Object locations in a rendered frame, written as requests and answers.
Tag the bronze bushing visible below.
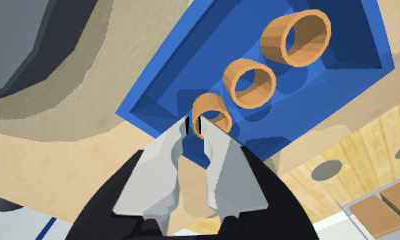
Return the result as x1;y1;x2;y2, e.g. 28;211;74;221
223;59;276;109
192;93;232;140
260;10;331;67

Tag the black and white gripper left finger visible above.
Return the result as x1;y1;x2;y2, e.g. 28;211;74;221
65;116;189;240

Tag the blue crate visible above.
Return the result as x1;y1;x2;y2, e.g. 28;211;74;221
115;0;395;170

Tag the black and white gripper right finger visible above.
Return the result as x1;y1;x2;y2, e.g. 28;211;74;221
198;115;320;240

